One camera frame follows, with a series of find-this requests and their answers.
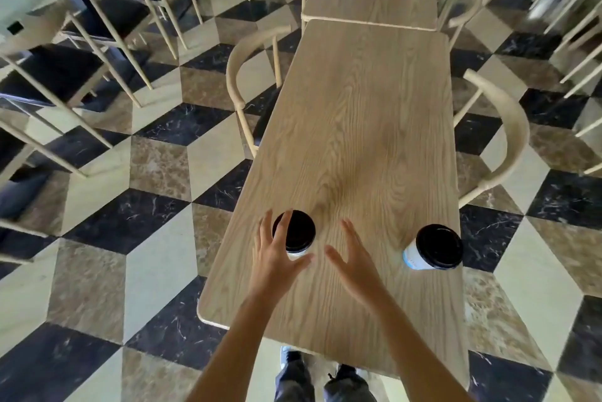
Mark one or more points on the person's right forearm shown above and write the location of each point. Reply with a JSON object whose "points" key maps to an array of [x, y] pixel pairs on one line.
{"points": [[414, 350]]}

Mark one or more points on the person's left thumb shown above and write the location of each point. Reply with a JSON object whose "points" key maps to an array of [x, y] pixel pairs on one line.
{"points": [[301, 263]]}

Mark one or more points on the paper cup with black lid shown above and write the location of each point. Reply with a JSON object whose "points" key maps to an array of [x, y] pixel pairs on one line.
{"points": [[301, 232], [439, 246]]}

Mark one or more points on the person's right hand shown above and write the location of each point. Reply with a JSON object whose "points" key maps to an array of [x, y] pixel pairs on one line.
{"points": [[362, 274]]}

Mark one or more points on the person's shoe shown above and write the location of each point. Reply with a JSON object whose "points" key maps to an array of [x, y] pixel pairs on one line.
{"points": [[289, 355], [347, 371]]}

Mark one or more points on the person's right thumb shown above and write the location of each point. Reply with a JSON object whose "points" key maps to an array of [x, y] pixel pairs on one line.
{"points": [[336, 259]]}

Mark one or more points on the person's left forearm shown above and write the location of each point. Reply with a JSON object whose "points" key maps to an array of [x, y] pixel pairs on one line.
{"points": [[230, 350]]}

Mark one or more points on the small black square object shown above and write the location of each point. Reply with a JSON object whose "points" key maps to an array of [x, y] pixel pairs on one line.
{"points": [[15, 28]]}

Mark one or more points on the person's right shoe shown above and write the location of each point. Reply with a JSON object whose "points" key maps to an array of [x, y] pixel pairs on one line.
{"points": [[347, 371]]}

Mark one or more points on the person's left shoe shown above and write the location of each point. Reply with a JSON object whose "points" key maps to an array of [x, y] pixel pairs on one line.
{"points": [[289, 355]]}

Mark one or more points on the person's left hand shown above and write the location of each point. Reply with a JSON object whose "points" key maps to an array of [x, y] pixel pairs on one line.
{"points": [[272, 265]]}

